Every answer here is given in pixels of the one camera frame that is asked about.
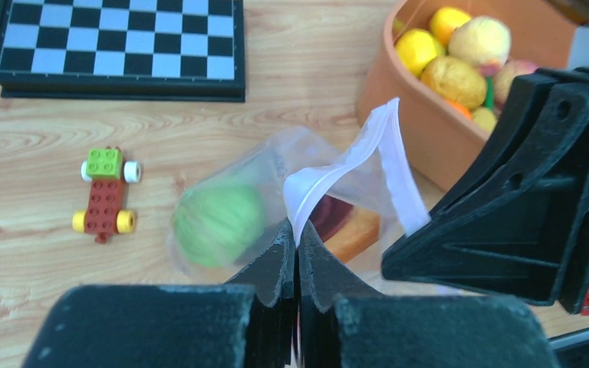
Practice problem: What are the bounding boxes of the brown toy potato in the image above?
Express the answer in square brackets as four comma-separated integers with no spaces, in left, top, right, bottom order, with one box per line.
[420,56,488,110]

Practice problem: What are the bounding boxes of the yellow toy mango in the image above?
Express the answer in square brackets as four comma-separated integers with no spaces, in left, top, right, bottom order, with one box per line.
[429,6,472,46]

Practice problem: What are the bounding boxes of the clear zip top bag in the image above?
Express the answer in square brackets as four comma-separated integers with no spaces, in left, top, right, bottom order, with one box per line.
[167,98,430,284]

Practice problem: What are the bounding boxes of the orange plastic basket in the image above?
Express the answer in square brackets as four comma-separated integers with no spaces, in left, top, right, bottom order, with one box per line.
[356,0,579,190]

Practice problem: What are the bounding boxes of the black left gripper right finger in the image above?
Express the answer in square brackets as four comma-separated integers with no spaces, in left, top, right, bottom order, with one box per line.
[297,222,381,367]

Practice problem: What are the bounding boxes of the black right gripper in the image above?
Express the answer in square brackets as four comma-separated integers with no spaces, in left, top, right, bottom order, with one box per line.
[381,67,589,315]

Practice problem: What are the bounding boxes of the black white checkerboard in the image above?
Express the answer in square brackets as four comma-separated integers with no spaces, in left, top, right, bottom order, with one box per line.
[0,0,246,102]

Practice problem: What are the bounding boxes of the peach toy fruit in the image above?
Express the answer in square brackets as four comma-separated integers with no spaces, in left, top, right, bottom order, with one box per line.
[448,16,512,77]

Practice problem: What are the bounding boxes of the orange toy fruit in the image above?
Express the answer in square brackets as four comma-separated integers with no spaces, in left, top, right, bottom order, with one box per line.
[445,99,472,120]

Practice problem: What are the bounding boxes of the red green brick car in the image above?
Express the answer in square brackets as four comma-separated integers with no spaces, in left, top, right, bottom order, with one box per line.
[72,146,142,244]

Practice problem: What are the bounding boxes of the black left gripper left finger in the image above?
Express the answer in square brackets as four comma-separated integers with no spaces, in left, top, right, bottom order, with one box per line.
[228,219,295,367]

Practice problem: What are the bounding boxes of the yellow toy lemon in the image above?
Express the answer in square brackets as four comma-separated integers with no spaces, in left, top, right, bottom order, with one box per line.
[394,28,446,77]

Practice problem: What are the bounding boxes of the green toy cabbage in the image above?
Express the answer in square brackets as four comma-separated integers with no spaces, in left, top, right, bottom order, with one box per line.
[173,185,267,268]

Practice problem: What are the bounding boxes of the orange toy sausage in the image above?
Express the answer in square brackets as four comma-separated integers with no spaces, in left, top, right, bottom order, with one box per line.
[308,195,380,263]

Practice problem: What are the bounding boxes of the pink toy peach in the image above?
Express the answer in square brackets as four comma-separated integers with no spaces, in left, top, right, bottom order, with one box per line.
[492,60,538,107]

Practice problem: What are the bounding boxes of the small yellow toy fruit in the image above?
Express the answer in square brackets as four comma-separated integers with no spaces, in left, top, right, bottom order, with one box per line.
[472,107,498,134]

